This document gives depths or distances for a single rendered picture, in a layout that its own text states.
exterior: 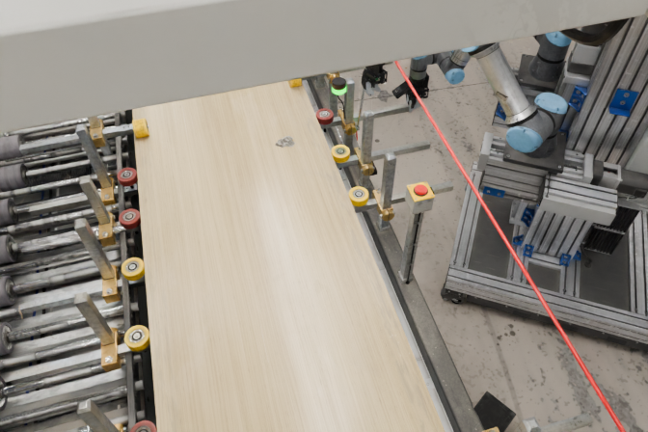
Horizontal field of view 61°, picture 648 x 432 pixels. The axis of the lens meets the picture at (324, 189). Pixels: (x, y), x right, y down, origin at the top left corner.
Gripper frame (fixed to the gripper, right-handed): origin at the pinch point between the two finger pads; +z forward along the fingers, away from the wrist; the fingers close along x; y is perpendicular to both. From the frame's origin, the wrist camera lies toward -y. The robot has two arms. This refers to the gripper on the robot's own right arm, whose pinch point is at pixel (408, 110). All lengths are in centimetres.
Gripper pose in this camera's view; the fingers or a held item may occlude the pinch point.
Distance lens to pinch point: 271.0
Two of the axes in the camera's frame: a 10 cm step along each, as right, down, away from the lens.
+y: 9.6, -2.1, 1.6
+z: 0.2, 6.6, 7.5
